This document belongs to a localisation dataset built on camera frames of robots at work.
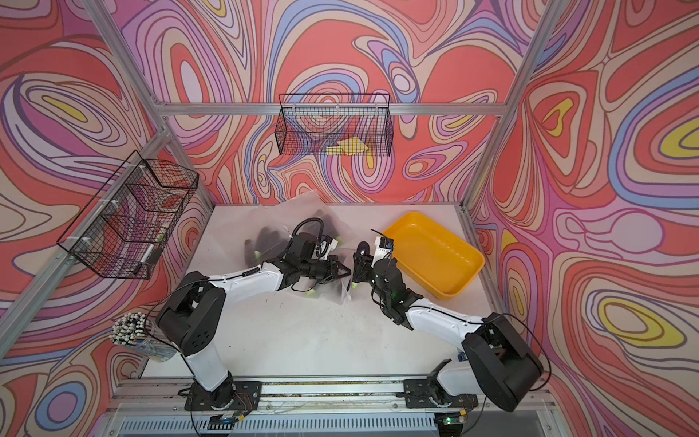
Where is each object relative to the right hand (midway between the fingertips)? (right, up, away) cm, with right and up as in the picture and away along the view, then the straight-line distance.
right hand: (358, 261), depth 85 cm
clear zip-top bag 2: (-20, +19, +31) cm, 42 cm away
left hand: (-1, -4, -1) cm, 4 cm away
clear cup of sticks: (-56, -16, -17) cm, 61 cm away
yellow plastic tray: (+30, -1, +18) cm, 35 cm away
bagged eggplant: (-35, +5, +20) cm, 41 cm away
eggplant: (+1, 0, -11) cm, 11 cm away
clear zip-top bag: (-45, +7, +21) cm, 50 cm away
